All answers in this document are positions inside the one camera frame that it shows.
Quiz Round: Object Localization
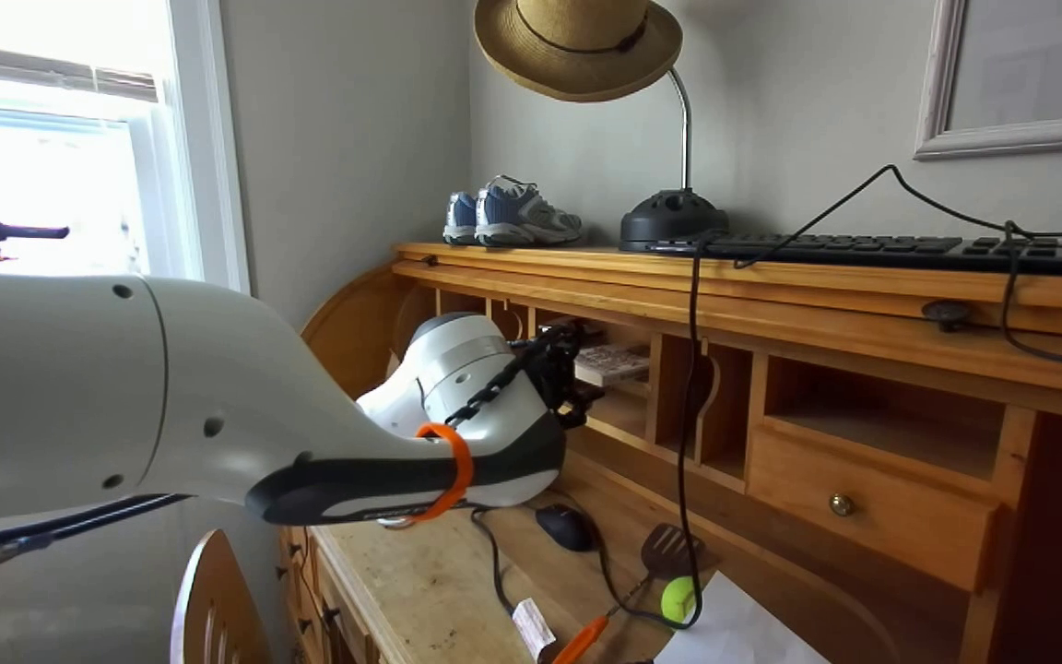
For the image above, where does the white paper sheet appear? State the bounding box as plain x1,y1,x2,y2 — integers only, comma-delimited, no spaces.
654,573,829,664

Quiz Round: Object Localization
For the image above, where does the straw hat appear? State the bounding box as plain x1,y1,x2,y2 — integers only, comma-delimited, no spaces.
472,0,683,102

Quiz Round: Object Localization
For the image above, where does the framed picture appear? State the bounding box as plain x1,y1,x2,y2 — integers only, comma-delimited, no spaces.
915,0,1062,161

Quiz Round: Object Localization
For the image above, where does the wooden roll-top study desk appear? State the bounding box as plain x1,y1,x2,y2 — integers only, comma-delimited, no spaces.
283,243,1062,664

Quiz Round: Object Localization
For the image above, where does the black keyboard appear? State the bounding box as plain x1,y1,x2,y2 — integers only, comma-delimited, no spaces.
654,237,1062,275

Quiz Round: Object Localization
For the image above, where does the black lamp base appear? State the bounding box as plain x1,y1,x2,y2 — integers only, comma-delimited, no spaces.
620,69,730,252

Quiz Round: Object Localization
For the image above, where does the yellow tennis ball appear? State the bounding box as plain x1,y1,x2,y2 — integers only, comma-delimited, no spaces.
662,574,696,622

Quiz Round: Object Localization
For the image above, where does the black usb cable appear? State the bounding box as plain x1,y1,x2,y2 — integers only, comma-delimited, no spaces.
470,501,708,633

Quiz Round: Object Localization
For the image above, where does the white paperback book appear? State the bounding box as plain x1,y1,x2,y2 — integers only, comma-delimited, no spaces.
577,345,651,388

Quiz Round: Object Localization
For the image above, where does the wooden chair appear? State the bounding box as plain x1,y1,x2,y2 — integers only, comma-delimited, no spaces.
170,531,274,664

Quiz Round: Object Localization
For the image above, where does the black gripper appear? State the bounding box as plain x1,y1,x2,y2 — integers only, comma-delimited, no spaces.
515,319,603,428

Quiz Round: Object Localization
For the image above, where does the black computer mouse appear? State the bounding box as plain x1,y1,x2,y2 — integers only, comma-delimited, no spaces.
535,506,597,553

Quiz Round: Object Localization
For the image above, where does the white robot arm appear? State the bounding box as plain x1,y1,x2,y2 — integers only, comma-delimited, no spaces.
0,274,585,564

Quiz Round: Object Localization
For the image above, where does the grey sneaker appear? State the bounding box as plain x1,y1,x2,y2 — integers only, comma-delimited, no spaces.
477,174,585,246
443,192,480,243

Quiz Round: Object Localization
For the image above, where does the orange handled black spatula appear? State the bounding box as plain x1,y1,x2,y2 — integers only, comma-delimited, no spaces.
549,522,701,664

